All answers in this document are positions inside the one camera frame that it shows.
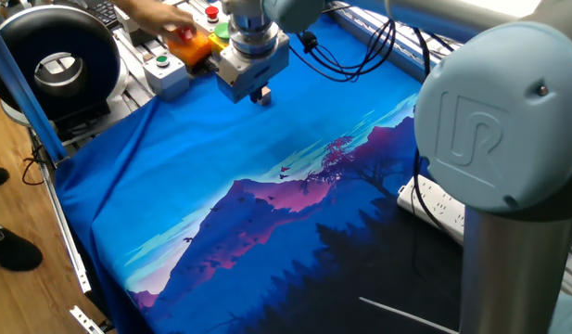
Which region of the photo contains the white box red button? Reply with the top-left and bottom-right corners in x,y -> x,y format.
195,5 -> 222,36

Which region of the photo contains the long black cable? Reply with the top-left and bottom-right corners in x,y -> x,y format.
408,27 -> 453,233

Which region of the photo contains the black cable connector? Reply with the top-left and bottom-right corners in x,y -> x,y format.
297,30 -> 320,56

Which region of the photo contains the blue mountain landscape cloth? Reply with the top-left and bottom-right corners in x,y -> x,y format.
53,16 -> 467,334

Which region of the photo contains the black keyboard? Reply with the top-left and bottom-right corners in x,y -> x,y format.
85,0 -> 122,29

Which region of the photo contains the white power strip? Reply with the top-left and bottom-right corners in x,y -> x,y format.
396,174 -> 467,245

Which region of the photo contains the grey box small red button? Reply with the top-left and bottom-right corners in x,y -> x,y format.
114,8 -> 158,47

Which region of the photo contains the black round ring lamp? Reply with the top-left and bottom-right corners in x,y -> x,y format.
0,4 -> 129,131

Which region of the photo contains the person's bare forearm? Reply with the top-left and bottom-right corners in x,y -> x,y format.
111,0 -> 146,19

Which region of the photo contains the thin black floor cable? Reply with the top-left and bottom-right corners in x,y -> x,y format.
20,143 -> 48,186

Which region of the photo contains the yellow box green mushroom button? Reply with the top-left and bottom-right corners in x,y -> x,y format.
208,21 -> 231,57

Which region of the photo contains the black gripper cable bundle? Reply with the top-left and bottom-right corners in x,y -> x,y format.
287,18 -> 458,84

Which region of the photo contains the person's bare hand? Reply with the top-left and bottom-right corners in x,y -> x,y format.
131,3 -> 198,42

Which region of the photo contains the silver force torque sensor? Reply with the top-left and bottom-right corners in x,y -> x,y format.
228,13 -> 282,60

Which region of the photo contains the white metal bracket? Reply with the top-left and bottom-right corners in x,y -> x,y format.
70,304 -> 106,334

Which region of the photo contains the orange box red mushroom button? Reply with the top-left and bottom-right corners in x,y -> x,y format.
167,26 -> 213,75

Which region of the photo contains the grey metal gripper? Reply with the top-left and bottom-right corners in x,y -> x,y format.
214,31 -> 292,105

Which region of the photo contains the grey box green button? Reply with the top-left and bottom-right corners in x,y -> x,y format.
142,53 -> 191,102

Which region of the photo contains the blue metal pole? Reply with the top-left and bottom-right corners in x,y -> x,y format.
0,18 -> 69,163

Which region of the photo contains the white table side rail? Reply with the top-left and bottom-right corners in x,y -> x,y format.
28,129 -> 92,294

